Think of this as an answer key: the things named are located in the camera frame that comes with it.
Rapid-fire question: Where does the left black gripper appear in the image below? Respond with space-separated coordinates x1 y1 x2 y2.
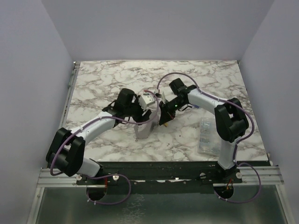
126 97 152 126

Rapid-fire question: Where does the large metal key ring band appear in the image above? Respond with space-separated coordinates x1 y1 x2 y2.
134 112 160 141

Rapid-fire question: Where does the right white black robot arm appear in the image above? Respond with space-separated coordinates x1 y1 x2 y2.
159 78 249 182

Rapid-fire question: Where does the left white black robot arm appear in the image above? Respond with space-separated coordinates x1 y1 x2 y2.
46 88 152 184

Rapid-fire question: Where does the clear plastic organizer box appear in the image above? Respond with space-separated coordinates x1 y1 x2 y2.
198 117 221 156

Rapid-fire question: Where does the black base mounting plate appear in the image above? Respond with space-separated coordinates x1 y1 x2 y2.
77 161 242 194

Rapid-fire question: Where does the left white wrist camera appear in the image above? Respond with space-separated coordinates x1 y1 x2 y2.
138 92 155 111

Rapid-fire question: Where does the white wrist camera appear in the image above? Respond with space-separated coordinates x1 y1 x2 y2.
154 90 167 104
138 92 155 111

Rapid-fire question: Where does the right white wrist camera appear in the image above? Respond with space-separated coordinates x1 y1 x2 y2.
154 90 167 104

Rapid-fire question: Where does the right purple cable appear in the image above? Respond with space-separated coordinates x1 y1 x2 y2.
157 72 262 204

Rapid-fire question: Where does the purple cable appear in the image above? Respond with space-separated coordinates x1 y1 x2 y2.
157 72 262 204
49 91 160 205

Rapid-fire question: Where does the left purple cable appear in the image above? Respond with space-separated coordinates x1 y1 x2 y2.
49 91 160 205

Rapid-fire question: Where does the aluminium frame rail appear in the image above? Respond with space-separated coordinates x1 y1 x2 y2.
37 168 77 188

